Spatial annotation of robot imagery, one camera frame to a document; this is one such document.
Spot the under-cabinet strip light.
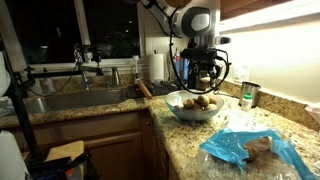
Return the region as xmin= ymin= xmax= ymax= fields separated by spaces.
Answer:
xmin=218 ymin=0 xmax=320 ymax=34

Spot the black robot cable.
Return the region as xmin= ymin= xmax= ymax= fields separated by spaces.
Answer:
xmin=167 ymin=4 xmax=232 ymax=95

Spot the blue bottle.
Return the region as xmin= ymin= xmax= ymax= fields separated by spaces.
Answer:
xmin=182 ymin=58 xmax=190 ymax=81
xmin=173 ymin=49 xmax=183 ymax=80

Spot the wooden handled dish brush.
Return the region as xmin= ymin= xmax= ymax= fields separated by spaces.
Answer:
xmin=132 ymin=54 xmax=154 ymax=100

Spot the white paper towel roll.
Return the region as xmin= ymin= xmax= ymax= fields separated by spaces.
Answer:
xmin=148 ymin=49 xmax=165 ymax=84

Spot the dark window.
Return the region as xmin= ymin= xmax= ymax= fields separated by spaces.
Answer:
xmin=4 ymin=0 xmax=148 ymax=66

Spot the stainless steel cup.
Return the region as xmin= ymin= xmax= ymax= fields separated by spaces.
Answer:
xmin=238 ymin=81 xmax=262 ymax=108

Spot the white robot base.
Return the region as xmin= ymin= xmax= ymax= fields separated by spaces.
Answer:
xmin=0 ymin=129 xmax=29 ymax=180

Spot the blue clear plastic potato bag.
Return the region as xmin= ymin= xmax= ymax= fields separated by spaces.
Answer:
xmin=196 ymin=111 xmax=320 ymax=180

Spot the stainless steel sink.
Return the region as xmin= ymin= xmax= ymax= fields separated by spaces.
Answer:
xmin=24 ymin=89 xmax=129 ymax=116

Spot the light wooden board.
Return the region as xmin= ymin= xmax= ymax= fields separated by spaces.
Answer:
xmin=44 ymin=140 xmax=86 ymax=163

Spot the black stand pole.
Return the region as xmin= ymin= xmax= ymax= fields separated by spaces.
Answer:
xmin=0 ymin=33 xmax=43 ymax=164

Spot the wooden base cabinet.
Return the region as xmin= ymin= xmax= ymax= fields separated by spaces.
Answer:
xmin=0 ymin=109 xmax=174 ymax=180

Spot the white outlet switch plate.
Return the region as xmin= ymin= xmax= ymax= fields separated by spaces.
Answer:
xmin=232 ymin=63 xmax=251 ymax=83

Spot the small white bottle green cap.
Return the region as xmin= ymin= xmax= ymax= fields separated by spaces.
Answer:
xmin=241 ymin=93 xmax=253 ymax=112

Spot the black dish mat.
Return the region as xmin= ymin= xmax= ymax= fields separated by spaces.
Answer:
xmin=126 ymin=83 xmax=178 ymax=99

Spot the black equipment bag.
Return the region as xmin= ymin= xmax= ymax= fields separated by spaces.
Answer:
xmin=29 ymin=153 xmax=91 ymax=180

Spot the glass bowl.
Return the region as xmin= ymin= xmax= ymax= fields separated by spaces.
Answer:
xmin=164 ymin=89 xmax=225 ymax=122

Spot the chrome faucet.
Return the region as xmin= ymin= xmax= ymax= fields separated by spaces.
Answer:
xmin=73 ymin=49 xmax=92 ymax=92

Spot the black mounted camera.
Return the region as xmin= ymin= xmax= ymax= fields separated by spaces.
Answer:
xmin=73 ymin=42 xmax=114 ymax=68

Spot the wooden wall cabinet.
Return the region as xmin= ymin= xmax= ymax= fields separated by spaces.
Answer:
xmin=219 ymin=0 xmax=294 ymax=21

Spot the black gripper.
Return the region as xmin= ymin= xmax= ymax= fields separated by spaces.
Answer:
xmin=181 ymin=47 xmax=228 ymax=90

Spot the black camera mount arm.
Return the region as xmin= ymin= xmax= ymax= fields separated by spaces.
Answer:
xmin=25 ymin=64 xmax=104 ymax=79

